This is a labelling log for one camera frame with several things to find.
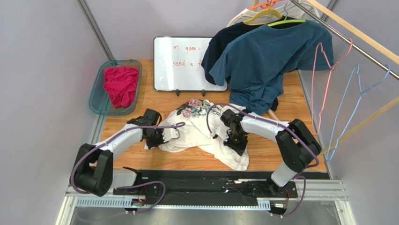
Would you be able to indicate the wooden rack frame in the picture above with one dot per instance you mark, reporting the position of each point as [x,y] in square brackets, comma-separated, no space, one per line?
[329,151]

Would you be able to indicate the translucent teal plastic basket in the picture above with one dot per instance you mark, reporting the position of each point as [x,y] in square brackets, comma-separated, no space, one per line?
[99,101]

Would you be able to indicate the navy hanging t-shirt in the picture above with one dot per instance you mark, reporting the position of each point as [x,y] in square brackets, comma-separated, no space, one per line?
[219,42]

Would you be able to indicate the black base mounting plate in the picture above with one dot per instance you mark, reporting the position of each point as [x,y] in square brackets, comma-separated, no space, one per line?
[215,188]

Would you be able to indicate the magenta crumpled cloth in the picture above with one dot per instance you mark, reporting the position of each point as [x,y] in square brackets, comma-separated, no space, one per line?
[121,83]

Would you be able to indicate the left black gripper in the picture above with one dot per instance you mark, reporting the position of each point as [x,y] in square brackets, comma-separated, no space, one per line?
[160,141]

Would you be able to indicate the green plastic hanger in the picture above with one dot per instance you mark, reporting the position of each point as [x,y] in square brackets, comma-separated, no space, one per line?
[285,22]

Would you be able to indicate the teal blue hanging t-shirt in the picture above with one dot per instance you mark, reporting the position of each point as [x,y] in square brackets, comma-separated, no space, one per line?
[253,65]

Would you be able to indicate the white whiteboard with red writing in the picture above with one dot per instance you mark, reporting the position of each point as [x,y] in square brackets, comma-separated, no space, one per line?
[177,65]

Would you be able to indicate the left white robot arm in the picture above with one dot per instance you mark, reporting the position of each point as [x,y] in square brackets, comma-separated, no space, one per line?
[93,171]

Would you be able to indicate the yellow plastic hanger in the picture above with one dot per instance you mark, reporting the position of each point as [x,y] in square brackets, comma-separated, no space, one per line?
[268,11]

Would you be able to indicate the metal clothes rail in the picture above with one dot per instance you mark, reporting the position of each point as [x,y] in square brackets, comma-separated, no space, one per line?
[371,42]

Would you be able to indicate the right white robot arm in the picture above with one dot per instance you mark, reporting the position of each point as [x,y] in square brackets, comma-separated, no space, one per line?
[297,145]

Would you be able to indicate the beige hanging t-shirt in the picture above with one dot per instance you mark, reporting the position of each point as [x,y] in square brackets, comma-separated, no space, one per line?
[288,9]

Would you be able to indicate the white floral print t-shirt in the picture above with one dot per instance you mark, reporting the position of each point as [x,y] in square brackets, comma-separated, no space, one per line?
[198,119]

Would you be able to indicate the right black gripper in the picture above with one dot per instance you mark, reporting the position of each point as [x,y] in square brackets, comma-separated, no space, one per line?
[237,143]

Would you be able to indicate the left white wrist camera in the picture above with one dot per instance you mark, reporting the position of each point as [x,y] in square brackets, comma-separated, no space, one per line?
[170,134]

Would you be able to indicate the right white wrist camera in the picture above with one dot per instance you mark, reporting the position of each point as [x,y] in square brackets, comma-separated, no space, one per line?
[221,132]

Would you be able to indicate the orange plastic hanger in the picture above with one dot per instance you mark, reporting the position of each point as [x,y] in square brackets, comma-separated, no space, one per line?
[264,5]

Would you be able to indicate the aluminium rail frame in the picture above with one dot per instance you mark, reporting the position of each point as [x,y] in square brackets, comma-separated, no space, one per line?
[321,201]

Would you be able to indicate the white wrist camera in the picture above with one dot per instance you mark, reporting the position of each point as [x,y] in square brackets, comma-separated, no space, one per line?
[221,132]
[170,134]

